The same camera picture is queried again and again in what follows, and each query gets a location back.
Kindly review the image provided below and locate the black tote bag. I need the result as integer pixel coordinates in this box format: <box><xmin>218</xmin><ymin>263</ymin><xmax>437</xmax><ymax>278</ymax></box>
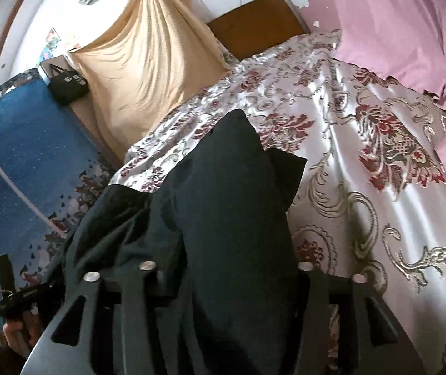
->
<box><xmin>48</xmin><ymin>63</ymin><xmax>90</xmax><ymax>106</ymax></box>

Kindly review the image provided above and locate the beige hanging cloth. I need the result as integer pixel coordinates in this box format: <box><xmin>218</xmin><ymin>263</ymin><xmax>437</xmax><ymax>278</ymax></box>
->
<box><xmin>69</xmin><ymin>0</ymin><xmax>230</xmax><ymax>158</ymax></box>

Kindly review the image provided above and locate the black garment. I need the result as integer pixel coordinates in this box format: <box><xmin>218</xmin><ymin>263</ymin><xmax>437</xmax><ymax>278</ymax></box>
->
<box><xmin>52</xmin><ymin>110</ymin><xmax>305</xmax><ymax>374</ymax></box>

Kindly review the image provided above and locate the brown wooden headboard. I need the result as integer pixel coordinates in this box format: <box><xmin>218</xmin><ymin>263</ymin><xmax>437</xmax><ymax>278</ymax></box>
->
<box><xmin>208</xmin><ymin>0</ymin><xmax>310</xmax><ymax>60</ymax></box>

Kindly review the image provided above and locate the colourful wall poster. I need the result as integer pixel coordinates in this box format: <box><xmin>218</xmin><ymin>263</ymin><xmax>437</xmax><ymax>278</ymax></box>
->
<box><xmin>38</xmin><ymin>27</ymin><xmax>63</xmax><ymax>62</ymax></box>

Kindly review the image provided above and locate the floral satin bedspread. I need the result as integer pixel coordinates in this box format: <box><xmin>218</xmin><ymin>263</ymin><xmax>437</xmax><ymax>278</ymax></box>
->
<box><xmin>113</xmin><ymin>32</ymin><xmax>446</xmax><ymax>374</ymax></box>

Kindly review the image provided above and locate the person's left hand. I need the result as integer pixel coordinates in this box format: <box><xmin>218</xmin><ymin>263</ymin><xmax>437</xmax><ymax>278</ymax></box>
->
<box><xmin>3</xmin><ymin>312</ymin><xmax>43</xmax><ymax>358</ymax></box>

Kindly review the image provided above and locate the blue floral wardrobe cover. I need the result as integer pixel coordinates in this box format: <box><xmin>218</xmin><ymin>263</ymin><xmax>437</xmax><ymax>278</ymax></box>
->
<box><xmin>0</xmin><ymin>67</ymin><xmax>116</xmax><ymax>340</ymax></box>

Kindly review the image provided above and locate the pink curtain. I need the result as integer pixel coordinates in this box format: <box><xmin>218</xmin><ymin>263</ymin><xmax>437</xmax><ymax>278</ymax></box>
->
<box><xmin>334</xmin><ymin>0</ymin><xmax>446</xmax><ymax>171</ymax></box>

